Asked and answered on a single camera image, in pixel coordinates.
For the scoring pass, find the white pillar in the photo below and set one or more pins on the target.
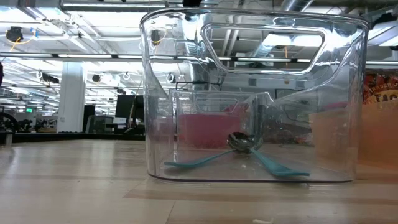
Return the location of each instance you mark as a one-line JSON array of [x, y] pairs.
[[71, 102]]

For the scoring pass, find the black aluminium table frame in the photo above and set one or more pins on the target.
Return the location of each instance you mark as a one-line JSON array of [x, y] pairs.
[[77, 137]]

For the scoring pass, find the ceiling light strip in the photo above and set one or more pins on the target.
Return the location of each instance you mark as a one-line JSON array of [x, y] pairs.
[[84, 56]]

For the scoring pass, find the orange black seasoning packet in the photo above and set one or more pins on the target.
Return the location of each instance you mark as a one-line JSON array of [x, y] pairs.
[[381, 88]]

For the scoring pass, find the silver ventilation duct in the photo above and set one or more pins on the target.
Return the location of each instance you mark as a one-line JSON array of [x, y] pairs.
[[200, 46]]

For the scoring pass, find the black monitor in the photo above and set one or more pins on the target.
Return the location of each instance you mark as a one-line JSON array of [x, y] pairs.
[[127, 105]]

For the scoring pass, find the red-lidded small box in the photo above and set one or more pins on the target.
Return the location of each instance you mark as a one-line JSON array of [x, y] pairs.
[[335, 105]]

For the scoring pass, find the pink bowl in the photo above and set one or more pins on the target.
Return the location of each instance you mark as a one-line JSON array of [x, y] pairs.
[[205, 130]]

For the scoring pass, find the green exit sign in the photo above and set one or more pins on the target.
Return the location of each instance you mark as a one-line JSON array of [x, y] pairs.
[[29, 110]]

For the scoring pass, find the black ceiling device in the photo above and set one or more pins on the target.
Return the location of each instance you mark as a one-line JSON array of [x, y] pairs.
[[14, 33]]

